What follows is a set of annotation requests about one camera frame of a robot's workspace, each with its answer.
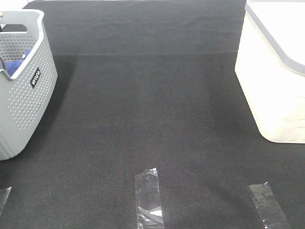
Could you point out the clear tape strip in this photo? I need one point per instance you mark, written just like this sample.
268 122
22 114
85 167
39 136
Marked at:
148 201
267 207
4 194

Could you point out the grey perforated laundry basket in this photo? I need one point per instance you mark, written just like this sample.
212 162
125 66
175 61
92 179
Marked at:
24 96

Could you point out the clear tape strip left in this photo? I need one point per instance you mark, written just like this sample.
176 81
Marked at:
4 194

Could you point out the clear tape strip right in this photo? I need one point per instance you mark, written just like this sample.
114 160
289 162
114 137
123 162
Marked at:
267 207

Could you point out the cream storage bin grey lid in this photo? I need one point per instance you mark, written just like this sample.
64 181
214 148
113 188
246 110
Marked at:
270 67

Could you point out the blue towel in basket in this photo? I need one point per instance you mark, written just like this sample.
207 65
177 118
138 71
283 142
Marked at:
12 66

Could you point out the black table mat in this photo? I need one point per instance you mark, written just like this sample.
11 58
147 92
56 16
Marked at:
147 84

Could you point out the clear tape strip centre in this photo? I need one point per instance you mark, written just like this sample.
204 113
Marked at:
148 201

